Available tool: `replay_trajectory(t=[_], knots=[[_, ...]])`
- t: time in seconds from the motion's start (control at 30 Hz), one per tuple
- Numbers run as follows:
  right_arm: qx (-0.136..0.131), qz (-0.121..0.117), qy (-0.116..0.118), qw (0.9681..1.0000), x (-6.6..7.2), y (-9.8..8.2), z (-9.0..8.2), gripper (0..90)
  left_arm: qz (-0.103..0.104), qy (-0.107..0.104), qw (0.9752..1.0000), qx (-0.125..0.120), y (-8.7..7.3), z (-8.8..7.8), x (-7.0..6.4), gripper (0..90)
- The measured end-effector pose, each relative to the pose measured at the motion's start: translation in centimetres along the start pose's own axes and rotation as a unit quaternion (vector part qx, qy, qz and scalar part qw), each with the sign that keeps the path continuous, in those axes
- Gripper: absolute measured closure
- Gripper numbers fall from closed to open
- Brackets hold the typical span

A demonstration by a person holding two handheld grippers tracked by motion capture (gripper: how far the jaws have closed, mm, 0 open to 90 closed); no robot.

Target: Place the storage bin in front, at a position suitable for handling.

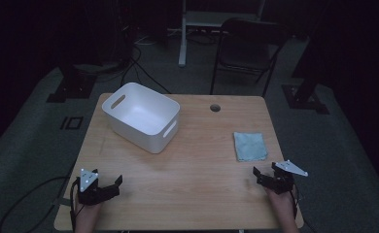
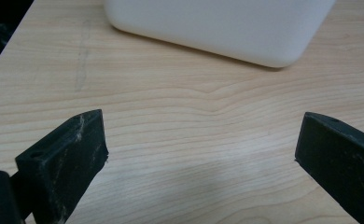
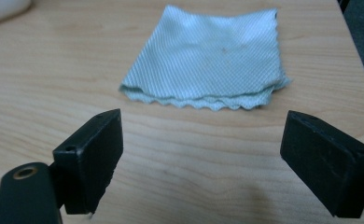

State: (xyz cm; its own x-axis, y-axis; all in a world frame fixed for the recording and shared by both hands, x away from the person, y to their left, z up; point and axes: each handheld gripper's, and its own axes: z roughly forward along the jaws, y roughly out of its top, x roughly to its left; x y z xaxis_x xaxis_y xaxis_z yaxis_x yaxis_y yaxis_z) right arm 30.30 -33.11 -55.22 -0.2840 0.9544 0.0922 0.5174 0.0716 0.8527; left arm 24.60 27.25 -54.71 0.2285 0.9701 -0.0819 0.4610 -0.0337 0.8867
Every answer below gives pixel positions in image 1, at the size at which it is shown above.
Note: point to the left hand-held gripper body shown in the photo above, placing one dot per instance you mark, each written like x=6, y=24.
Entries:
x=88, y=195

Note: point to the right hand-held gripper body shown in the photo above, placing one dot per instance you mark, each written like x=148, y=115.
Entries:
x=280, y=184

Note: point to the light blue cloth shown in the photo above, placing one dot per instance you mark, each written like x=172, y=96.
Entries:
x=250, y=146

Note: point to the white plastic storage bin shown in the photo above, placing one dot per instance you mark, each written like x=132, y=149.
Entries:
x=142, y=118

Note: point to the person's right hand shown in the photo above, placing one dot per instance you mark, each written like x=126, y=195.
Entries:
x=281, y=202

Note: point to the person's left hand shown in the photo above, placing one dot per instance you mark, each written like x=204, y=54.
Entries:
x=87, y=213

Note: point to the grey tape strip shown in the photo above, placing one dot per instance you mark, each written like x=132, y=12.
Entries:
x=61, y=202

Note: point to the black stand with flat base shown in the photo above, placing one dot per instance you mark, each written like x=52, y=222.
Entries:
x=72, y=87
x=304, y=100

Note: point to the grey round stand base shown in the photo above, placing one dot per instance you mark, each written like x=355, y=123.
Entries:
x=96, y=67

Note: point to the black folding chair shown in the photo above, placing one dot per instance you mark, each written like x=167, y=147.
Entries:
x=247, y=48

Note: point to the white metal table frame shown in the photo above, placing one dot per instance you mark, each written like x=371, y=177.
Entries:
x=182, y=39

